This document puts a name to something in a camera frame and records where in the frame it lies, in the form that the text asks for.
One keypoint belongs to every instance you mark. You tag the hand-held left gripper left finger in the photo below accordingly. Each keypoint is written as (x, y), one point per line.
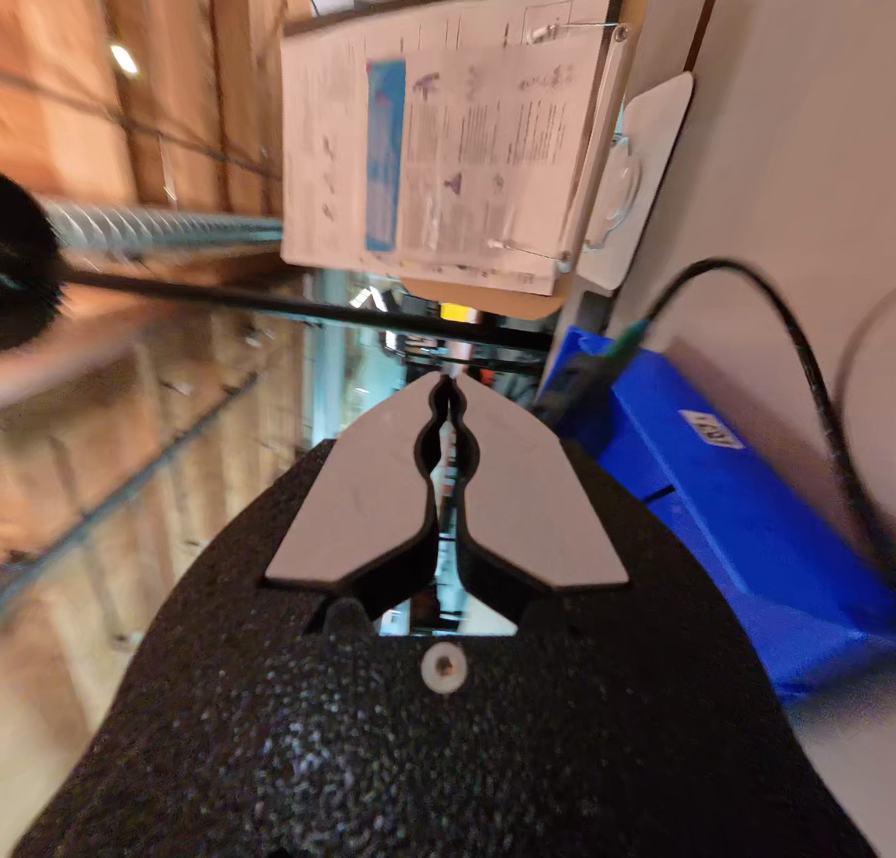
(364, 494)

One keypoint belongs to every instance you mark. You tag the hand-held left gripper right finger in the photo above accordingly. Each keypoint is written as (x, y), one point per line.
(539, 501)

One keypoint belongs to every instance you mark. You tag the grey desk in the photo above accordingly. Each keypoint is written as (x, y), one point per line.
(672, 4)
(805, 172)

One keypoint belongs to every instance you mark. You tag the large blue plastic bin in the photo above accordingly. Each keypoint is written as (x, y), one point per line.
(735, 522)

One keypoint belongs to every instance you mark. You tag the black pole stand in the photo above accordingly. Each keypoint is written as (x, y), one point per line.
(280, 305)

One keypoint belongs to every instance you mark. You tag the wooden sign board with papers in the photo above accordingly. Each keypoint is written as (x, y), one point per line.
(455, 137)

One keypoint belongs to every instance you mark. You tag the silver ventilation duct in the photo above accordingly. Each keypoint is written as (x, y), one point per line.
(161, 228)

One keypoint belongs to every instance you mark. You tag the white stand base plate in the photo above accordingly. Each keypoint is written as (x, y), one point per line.
(665, 123)

